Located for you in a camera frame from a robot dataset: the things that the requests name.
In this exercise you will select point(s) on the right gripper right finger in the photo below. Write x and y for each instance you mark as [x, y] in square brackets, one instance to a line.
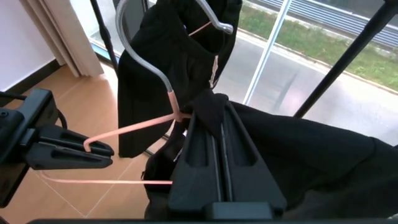
[255, 186]

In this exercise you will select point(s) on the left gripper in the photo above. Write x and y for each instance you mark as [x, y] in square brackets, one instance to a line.
[18, 130]

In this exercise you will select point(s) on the black shorts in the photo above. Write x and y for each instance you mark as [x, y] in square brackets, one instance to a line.
[155, 62]

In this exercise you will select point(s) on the black garment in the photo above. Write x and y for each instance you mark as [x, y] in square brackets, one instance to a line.
[311, 155]

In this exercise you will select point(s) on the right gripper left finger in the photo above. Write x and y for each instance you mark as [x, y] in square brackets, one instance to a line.
[192, 186]

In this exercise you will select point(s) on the pink clothes hanger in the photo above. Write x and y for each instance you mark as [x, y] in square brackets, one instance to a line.
[199, 29]
[133, 126]

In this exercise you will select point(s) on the beige curtain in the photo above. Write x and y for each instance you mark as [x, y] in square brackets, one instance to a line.
[68, 37]

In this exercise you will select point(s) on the window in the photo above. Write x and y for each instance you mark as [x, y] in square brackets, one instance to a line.
[267, 46]

